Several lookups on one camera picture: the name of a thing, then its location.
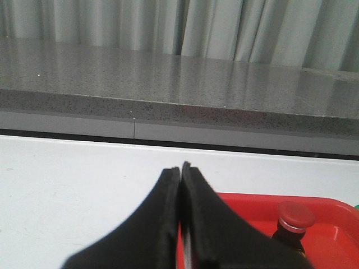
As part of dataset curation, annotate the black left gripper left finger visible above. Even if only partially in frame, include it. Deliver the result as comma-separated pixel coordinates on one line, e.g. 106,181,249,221
63,167,180,268

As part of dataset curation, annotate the red mushroom push button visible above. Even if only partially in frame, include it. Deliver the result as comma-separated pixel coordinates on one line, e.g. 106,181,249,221
271,201,316,257

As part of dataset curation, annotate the grey granite counter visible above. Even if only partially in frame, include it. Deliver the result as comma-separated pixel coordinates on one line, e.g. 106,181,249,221
1,38,358,156

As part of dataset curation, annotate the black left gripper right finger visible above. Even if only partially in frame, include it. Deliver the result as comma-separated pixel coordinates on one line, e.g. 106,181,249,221
179,162,313,268

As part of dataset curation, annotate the red plastic tray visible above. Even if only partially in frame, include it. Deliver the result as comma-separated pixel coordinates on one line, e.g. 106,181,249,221
176,192,359,269

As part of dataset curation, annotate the white pleated curtain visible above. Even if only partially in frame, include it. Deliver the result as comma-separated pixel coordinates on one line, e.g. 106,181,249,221
1,1,358,72

